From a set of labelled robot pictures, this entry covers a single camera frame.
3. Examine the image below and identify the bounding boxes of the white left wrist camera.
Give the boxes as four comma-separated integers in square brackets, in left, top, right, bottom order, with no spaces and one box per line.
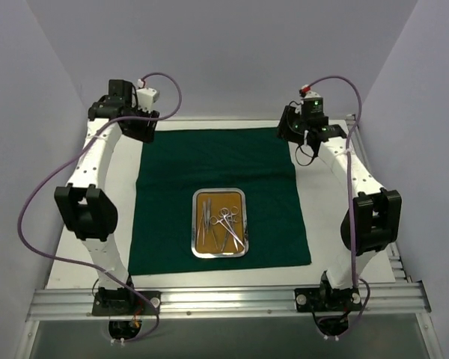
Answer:
[136,79,160,112]

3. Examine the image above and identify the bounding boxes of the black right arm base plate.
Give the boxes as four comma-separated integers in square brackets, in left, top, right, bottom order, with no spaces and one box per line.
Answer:
[294,272,362,313]

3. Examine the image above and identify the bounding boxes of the steel surgical scissors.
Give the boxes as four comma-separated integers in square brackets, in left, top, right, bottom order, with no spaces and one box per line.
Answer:
[219,206,245,250]

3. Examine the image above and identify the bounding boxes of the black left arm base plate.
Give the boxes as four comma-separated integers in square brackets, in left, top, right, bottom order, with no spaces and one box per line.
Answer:
[91,286,154,316]

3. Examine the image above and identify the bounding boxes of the dark green surgical cloth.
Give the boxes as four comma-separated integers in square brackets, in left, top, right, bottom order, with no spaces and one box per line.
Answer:
[128,128,311,275]

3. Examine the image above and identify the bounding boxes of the steel tweezers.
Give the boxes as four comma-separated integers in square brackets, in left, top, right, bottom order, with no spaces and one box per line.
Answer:
[198,199,211,245]

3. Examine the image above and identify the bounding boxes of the aluminium right frame rail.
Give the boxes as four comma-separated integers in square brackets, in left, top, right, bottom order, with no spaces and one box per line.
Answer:
[359,113,420,280]

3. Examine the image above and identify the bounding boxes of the aluminium frame rail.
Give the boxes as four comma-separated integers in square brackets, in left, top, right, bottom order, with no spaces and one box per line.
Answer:
[27,282,430,321]
[359,113,420,280]

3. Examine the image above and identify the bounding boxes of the aluminium front frame rail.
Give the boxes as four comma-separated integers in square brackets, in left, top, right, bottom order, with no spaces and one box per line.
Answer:
[27,282,430,321]

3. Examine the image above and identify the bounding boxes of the steel hemostat forceps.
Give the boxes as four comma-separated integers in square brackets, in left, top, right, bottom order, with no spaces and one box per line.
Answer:
[211,210,243,252]

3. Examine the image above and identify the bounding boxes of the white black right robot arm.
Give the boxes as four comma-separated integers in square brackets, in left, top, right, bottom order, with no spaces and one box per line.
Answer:
[277,105,402,309]

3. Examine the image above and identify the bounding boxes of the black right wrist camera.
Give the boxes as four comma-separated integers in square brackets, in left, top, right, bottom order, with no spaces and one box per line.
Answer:
[299,85,324,120]

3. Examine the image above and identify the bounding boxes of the steel tray with brown liner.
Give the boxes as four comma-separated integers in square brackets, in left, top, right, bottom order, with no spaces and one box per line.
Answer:
[191,188,249,260]

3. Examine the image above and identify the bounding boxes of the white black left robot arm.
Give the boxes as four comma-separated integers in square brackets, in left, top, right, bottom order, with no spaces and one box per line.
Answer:
[54,79,159,313]

